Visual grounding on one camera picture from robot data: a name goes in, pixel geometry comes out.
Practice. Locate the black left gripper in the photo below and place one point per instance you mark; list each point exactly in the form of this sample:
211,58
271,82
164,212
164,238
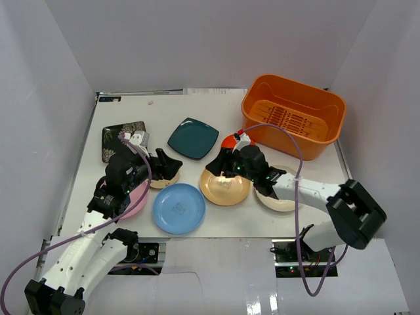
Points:
157,165

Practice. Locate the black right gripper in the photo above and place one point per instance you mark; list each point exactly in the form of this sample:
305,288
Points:
222,163

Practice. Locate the tan round plate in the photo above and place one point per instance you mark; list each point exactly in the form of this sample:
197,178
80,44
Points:
224,191

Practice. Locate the teal square plate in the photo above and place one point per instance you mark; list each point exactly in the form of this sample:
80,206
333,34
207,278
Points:
193,138

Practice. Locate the pink round plate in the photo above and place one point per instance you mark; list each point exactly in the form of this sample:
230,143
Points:
112,203

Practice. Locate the blue round plate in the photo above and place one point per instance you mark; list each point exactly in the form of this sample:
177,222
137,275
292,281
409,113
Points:
179,208

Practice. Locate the cream white round plate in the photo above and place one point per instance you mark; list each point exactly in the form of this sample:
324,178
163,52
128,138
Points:
279,205

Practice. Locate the black floral square plate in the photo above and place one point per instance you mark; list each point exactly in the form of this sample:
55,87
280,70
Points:
111,144

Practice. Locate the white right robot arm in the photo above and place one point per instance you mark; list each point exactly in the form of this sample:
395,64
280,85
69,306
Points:
355,217

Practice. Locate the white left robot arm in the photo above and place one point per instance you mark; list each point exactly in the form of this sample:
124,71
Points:
99,244

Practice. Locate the orange plastic bin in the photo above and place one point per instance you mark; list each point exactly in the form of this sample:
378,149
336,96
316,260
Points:
313,116

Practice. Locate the small cream cartoon plate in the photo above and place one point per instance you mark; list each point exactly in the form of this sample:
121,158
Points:
161,184

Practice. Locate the orange round plate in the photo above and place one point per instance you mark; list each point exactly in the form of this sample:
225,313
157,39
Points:
229,142

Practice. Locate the dark label sticker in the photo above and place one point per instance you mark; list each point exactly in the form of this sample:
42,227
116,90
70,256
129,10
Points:
109,99

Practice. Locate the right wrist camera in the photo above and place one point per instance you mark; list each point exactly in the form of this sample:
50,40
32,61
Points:
242,140

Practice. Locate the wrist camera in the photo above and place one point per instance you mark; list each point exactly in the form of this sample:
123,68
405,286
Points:
138,138
242,140

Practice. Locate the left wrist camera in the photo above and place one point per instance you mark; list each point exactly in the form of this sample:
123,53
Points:
138,138

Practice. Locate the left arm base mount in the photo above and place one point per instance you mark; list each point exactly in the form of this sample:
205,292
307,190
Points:
145,259

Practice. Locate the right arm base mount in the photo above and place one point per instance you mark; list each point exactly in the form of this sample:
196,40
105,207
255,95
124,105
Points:
286,262

